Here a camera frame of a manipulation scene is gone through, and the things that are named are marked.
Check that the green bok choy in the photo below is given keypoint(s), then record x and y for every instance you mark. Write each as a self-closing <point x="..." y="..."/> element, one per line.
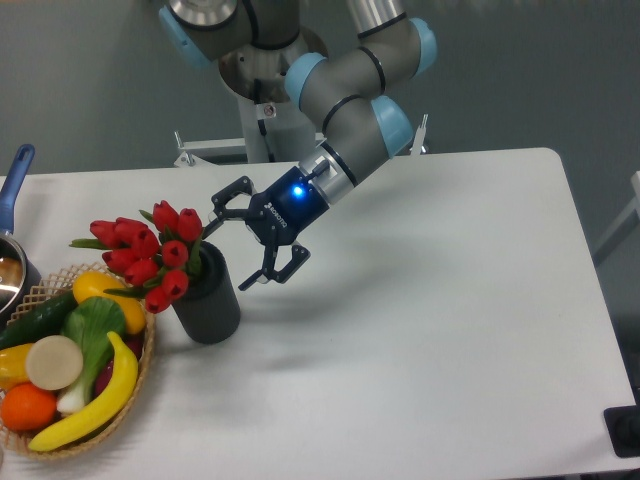
<point x="88" y="326"/>

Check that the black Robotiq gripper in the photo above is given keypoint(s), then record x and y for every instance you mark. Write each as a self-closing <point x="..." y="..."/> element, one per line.
<point x="290" y="210"/>

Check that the white frame at right edge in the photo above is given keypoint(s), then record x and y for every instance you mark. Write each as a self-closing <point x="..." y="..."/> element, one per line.
<point x="620" y="228"/>

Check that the woven wicker basket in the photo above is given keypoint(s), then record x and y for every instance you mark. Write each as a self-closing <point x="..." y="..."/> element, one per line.
<point x="50" y="287"/>

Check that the dark grey ribbed vase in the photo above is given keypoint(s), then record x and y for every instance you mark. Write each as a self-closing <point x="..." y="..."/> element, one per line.
<point x="209" y="311"/>

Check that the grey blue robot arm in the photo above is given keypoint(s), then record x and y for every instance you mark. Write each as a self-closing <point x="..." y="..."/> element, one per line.
<point x="204" y="31"/>

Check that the green cucumber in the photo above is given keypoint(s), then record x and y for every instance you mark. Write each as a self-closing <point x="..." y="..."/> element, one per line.
<point x="41" y="321"/>

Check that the yellow banana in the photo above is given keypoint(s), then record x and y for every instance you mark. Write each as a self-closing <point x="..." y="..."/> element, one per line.
<point x="100" y="410"/>

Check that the red tulip bouquet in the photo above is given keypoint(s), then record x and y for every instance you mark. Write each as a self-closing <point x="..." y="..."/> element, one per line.
<point x="158" y="258"/>

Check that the yellow bell pepper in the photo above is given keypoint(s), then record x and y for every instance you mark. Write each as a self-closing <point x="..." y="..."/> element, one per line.
<point x="13" y="366"/>

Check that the yellow squash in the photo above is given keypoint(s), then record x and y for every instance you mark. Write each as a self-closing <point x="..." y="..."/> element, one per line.
<point x="95" y="283"/>

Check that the dark red vegetable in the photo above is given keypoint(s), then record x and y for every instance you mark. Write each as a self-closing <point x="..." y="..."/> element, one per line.
<point x="135" y="344"/>

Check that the black box at table edge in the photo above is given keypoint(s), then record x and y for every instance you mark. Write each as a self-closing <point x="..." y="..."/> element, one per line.
<point x="623" y="428"/>

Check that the blue handled saucepan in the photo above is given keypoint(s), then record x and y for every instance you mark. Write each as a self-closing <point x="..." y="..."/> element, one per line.
<point x="18" y="274"/>

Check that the beige round disc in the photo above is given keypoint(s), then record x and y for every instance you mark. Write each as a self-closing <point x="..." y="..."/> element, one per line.
<point x="54" y="362"/>

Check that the orange fruit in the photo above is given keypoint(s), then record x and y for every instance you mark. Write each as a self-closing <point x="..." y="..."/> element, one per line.
<point x="27" y="407"/>

